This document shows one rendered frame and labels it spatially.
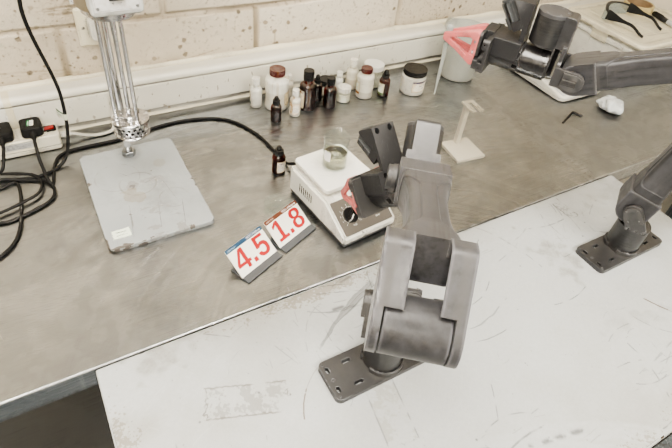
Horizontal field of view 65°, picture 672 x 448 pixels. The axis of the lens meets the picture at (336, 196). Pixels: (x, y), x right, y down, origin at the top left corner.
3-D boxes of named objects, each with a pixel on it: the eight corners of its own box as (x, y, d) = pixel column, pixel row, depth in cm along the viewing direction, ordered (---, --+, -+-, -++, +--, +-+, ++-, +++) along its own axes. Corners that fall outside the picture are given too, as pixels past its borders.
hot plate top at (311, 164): (374, 176, 108) (375, 173, 108) (326, 195, 102) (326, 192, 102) (340, 145, 115) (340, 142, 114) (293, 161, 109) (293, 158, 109)
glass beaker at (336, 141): (343, 177, 106) (347, 144, 101) (317, 171, 107) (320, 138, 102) (350, 160, 111) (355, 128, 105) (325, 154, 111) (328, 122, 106)
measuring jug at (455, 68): (420, 59, 167) (430, 13, 157) (454, 55, 172) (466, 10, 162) (451, 89, 155) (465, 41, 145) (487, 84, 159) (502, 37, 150)
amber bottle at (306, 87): (315, 104, 141) (318, 66, 134) (314, 113, 138) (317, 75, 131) (299, 102, 141) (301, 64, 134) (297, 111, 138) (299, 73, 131)
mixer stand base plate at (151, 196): (216, 223, 105) (215, 219, 104) (110, 254, 96) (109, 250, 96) (170, 140, 123) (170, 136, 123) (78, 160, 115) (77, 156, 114)
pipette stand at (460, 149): (484, 157, 131) (499, 113, 122) (457, 163, 128) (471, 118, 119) (465, 139, 136) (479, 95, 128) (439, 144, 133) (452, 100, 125)
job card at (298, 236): (316, 228, 106) (317, 214, 104) (286, 253, 101) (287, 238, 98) (293, 214, 109) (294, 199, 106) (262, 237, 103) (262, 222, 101)
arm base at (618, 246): (589, 223, 104) (618, 247, 100) (651, 196, 112) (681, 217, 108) (573, 251, 109) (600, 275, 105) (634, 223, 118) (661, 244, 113)
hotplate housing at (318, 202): (393, 226, 109) (400, 197, 104) (342, 250, 103) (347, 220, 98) (332, 167, 122) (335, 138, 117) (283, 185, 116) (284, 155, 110)
